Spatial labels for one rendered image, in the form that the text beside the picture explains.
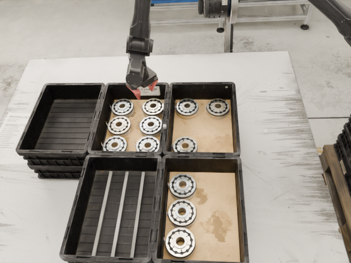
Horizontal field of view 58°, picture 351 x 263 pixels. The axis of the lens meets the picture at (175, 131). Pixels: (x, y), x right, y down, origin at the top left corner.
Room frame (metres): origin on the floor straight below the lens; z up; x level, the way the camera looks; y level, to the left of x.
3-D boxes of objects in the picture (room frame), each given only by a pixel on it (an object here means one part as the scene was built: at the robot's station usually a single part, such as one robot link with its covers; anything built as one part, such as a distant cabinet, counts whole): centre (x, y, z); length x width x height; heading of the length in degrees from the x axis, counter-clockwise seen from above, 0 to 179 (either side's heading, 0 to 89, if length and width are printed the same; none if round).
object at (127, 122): (0.91, 0.25, 0.86); 0.10 x 0.10 x 0.01
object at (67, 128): (0.94, 0.48, 0.87); 0.40 x 0.30 x 0.11; 172
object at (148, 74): (0.88, 0.10, 1.17); 0.10 x 0.07 x 0.07; 126
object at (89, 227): (0.50, 0.24, 0.87); 0.40 x 0.30 x 0.11; 172
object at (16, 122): (1.04, 0.81, 0.70); 0.33 x 0.23 x 0.01; 173
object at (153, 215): (0.50, 0.24, 0.92); 0.40 x 0.30 x 0.02; 172
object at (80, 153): (0.94, 0.48, 0.92); 0.40 x 0.30 x 0.02; 172
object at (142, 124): (0.89, 0.10, 0.86); 0.10 x 0.10 x 0.01
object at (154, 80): (0.89, 0.09, 1.10); 0.07 x 0.07 x 0.09; 36
